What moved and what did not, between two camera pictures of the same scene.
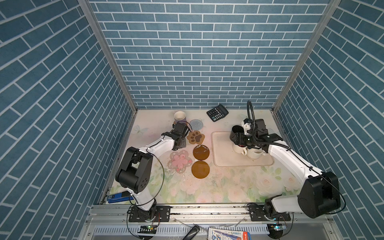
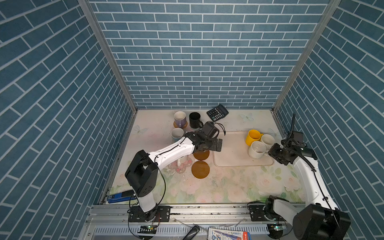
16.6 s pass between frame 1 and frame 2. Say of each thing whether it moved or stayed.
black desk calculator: stayed
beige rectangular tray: stayed
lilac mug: stayed
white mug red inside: moved
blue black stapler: stayed
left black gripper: moved
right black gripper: moved
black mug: moved
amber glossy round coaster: stayed
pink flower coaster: stayed
